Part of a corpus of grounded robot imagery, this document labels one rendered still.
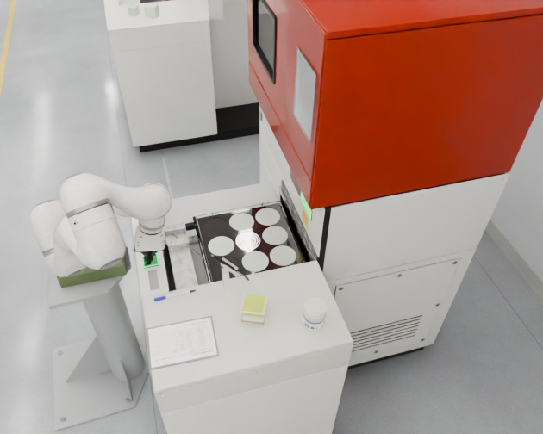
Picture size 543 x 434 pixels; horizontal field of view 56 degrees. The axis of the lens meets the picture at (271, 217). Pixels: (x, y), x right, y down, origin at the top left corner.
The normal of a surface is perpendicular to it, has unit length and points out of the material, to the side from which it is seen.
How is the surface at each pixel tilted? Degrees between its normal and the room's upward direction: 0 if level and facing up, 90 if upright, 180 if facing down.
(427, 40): 90
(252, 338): 0
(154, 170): 0
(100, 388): 0
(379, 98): 90
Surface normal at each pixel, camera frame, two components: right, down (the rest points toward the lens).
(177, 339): 0.01, -0.71
